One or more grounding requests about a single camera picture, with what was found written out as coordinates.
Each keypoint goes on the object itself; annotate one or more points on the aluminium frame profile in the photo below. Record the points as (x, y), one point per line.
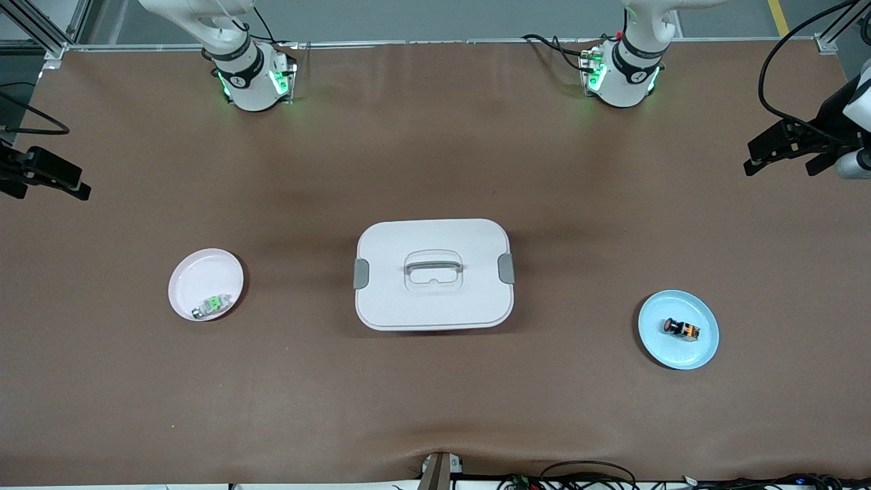
(827, 42)
(56, 49)

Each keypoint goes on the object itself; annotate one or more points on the metal table edge rail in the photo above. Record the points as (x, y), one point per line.
(381, 44)

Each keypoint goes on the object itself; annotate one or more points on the grey box latch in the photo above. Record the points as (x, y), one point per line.
(360, 273)
(506, 268)

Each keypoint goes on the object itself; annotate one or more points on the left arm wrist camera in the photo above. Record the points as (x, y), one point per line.
(854, 165)

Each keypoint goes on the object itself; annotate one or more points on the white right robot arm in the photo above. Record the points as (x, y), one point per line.
(245, 82)

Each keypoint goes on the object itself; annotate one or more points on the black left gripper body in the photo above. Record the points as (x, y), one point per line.
(831, 120)

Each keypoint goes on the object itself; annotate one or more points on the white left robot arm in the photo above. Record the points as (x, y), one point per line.
(629, 75)

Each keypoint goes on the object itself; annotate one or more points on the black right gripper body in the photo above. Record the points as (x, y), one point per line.
(8, 168)

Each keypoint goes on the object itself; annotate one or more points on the pink round plate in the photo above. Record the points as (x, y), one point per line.
(201, 272)

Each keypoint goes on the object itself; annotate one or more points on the green push button switch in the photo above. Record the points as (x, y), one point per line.
(214, 303)

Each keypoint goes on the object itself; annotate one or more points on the orange push button switch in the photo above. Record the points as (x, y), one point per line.
(682, 329)

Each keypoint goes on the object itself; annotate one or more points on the metal bracket at table edge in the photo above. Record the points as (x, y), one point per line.
(439, 473)

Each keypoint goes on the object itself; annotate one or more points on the blue round plate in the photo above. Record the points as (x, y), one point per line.
(680, 355)

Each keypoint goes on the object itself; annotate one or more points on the white lidded storage box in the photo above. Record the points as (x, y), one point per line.
(435, 303)

